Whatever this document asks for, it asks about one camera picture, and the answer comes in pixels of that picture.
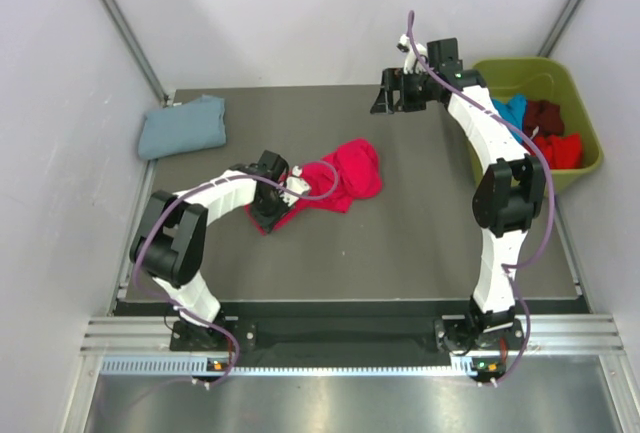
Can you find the olive green plastic bin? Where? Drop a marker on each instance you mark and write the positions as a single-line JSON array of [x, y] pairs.
[[543, 99]]

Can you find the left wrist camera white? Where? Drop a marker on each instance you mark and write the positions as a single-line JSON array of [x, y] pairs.
[[295, 187]]

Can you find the bright red t-shirt in bin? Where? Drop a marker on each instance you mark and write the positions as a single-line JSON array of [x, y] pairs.
[[561, 153]]

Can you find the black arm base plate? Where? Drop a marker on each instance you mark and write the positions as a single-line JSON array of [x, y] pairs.
[[340, 342]]

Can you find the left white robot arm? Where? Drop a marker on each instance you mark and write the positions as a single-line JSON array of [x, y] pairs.
[[170, 240]]

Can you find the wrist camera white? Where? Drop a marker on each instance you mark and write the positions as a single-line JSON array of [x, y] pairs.
[[414, 57], [295, 187]]

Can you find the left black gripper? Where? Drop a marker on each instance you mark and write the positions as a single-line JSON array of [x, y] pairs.
[[269, 223]]

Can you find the left corner aluminium post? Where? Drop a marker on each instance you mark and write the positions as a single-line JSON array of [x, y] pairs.
[[132, 44]]

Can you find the grey slotted cable duct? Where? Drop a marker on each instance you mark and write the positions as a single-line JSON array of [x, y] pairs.
[[206, 367]]

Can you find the corner aluminium post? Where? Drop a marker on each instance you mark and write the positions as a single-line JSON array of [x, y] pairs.
[[559, 27], [132, 44]]

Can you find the cyan blue t-shirt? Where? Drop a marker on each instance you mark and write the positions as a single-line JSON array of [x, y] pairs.
[[513, 111]]

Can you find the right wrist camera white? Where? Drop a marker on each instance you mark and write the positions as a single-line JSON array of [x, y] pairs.
[[414, 57]]

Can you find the folded grey-blue t-shirt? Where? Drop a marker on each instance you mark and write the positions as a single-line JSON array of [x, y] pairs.
[[188, 127]]

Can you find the right corner aluminium post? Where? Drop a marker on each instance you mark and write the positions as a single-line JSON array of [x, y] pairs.
[[559, 27]]

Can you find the aluminium front rail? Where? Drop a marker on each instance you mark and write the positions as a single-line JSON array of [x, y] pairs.
[[552, 335]]

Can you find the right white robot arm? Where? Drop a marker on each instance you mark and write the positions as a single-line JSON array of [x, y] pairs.
[[507, 199]]

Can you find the dark maroon t-shirt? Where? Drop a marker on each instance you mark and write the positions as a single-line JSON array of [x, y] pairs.
[[543, 118]]

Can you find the crimson red t-shirt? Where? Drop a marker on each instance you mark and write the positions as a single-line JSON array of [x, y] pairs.
[[357, 166]]

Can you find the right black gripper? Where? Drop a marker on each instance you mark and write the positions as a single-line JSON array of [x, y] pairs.
[[393, 80]]

